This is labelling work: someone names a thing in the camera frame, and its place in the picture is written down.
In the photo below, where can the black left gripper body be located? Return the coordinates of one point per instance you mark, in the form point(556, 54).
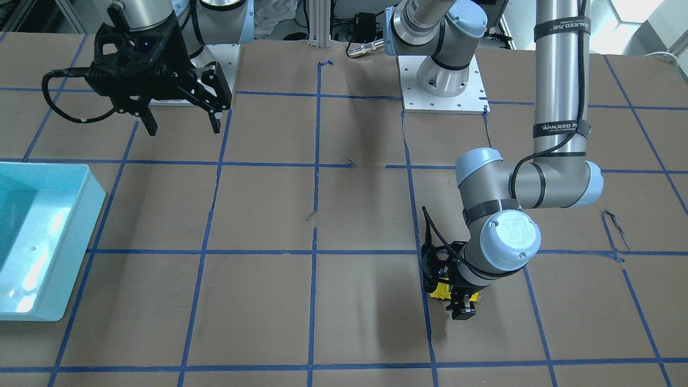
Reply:
point(461, 308)

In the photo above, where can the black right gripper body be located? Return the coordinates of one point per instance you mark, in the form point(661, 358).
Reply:
point(179, 60)

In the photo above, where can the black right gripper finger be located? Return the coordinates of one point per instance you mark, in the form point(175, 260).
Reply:
point(146, 117)
point(215, 117)

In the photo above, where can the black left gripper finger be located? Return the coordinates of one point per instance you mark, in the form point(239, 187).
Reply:
point(461, 306)

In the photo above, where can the yellow toy beetle car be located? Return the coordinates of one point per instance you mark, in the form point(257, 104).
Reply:
point(442, 292)

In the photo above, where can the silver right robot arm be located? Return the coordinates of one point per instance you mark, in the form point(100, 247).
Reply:
point(202, 23)

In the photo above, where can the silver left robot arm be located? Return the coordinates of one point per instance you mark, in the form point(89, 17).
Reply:
point(495, 195)

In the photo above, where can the light blue plastic bin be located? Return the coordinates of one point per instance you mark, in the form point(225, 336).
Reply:
point(48, 214)

